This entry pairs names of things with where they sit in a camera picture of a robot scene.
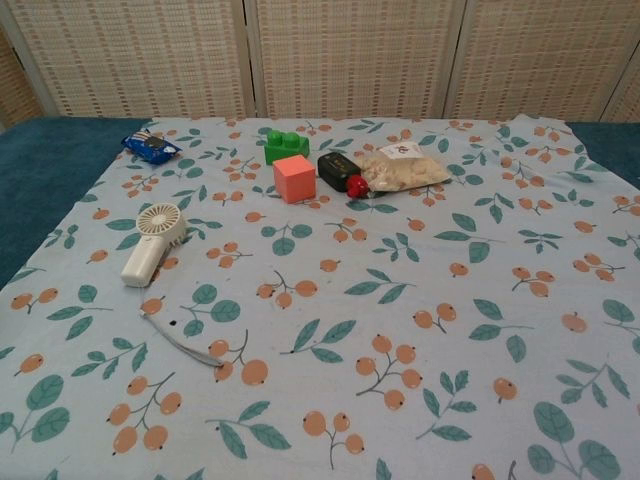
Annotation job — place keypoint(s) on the woven folding screen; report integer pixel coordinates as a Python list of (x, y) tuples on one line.
[(320, 55)]

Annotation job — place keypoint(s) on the green toy building brick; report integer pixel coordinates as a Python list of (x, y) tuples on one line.
[(286, 145)]

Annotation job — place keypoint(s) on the clear bag of snacks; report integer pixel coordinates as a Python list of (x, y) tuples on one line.
[(405, 170)]

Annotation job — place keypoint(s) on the blue cookie snack packet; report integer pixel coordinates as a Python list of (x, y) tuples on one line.
[(151, 144)]

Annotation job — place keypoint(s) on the floral fruit print tablecloth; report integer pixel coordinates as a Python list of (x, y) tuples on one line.
[(350, 325)]

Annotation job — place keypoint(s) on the pink cube block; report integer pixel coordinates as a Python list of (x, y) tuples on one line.
[(293, 178)]

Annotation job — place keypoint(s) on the black bottle with red cap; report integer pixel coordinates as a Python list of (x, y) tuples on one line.
[(339, 171)]

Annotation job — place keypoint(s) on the white handheld fan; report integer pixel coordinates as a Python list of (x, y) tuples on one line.
[(145, 245)]

